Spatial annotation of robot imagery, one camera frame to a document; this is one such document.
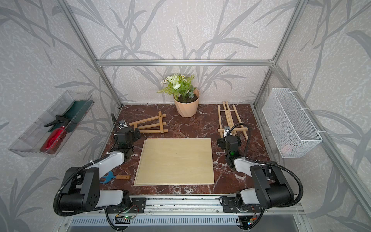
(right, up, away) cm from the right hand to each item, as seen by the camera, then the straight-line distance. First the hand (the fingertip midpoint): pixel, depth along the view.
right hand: (228, 134), depth 92 cm
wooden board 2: (-33, -17, -3) cm, 37 cm away
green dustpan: (-82, +13, -21) cm, 85 cm away
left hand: (-63, +3, -2) cm, 63 cm away
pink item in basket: (+24, -5, -21) cm, 32 cm away
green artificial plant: (-31, +31, -1) cm, 44 cm away
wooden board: (-33, -17, -3) cm, 38 cm away
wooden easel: (-48, +12, +16) cm, 52 cm away
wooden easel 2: (+6, +10, +19) cm, 22 cm away
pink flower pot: (-26, +17, +14) cm, 34 cm away
